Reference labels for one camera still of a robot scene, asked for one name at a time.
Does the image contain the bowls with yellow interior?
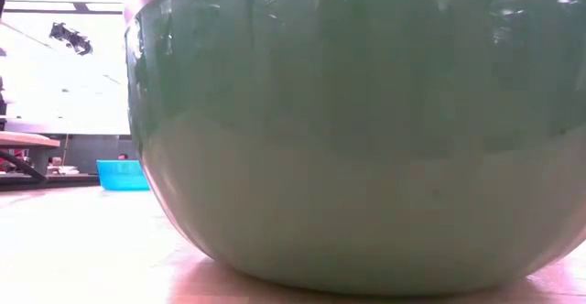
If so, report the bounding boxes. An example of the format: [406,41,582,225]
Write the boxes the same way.
[124,0,586,299]

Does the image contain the blue plastic tub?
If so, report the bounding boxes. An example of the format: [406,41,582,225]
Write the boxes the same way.
[95,159,151,192]

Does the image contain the dark hanging ceiling object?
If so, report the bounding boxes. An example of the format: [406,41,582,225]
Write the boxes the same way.
[49,21,94,57]

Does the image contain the wooden bench top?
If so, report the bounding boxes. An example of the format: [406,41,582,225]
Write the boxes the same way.
[0,131,61,177]

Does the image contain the black slanted bench leg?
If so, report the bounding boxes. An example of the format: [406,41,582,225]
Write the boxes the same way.
[0,149,49,184]

